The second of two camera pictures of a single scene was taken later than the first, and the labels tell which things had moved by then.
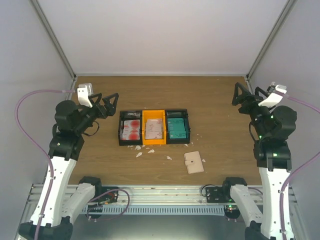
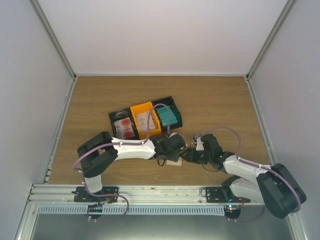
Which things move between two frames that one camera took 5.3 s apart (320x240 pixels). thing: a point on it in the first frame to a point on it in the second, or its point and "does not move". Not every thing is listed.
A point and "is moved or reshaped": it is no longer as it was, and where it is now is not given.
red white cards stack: (131, 130) to (124, 129)
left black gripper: (110, 110) to (175, 157)
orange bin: (153, 127) is moved or reshaped
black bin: (177, 126) to (169, 101)
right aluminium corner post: (289, 5) does not move
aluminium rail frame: (186, 195) does not move
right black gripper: (245, 94) to (190, 156)
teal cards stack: (177, 128) to (163, 114)
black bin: (130, 128) is moved or reshaped
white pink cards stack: (153, 129) to (142, 119)
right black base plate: (216, 195) does not move
